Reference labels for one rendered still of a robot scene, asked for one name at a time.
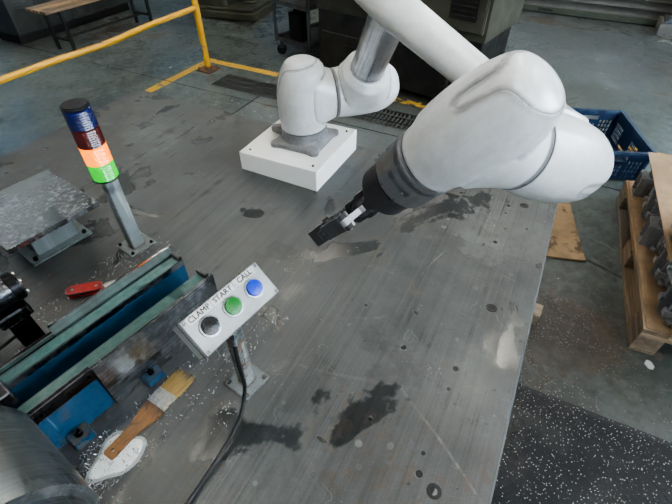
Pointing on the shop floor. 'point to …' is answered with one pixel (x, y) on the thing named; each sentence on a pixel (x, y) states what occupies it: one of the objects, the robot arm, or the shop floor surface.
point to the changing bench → (73, 7)
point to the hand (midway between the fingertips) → (325, 231)
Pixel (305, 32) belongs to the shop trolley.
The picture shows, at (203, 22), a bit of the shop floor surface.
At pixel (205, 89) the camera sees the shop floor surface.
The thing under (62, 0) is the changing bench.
